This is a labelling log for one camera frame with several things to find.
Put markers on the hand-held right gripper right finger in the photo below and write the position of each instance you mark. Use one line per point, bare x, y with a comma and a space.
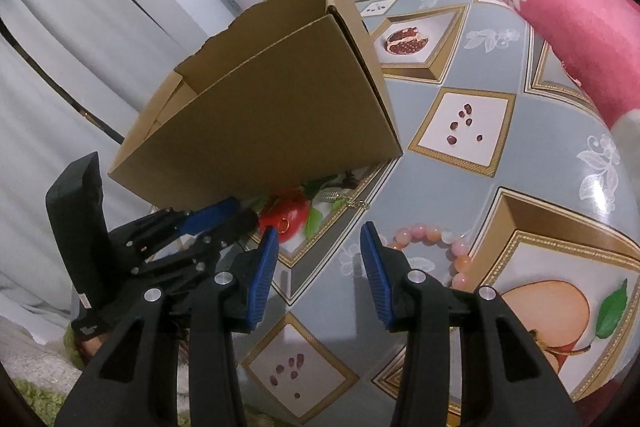
376, 279

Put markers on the brown cardboard box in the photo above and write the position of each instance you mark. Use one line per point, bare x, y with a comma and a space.
275, 107

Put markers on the white curtain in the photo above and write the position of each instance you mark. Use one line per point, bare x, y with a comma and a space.
75, 57

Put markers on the green shaggy rug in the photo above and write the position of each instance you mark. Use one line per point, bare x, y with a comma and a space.
35, 399

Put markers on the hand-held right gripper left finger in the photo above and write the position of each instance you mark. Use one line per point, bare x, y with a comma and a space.
261, 279

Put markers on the pink floral pillow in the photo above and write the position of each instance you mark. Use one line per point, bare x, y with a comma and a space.
540, 7

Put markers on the fruit print tablecloth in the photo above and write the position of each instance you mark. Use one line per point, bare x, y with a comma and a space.
450, 82

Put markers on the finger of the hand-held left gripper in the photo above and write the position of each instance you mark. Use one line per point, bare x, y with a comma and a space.
210, 214
240, 224

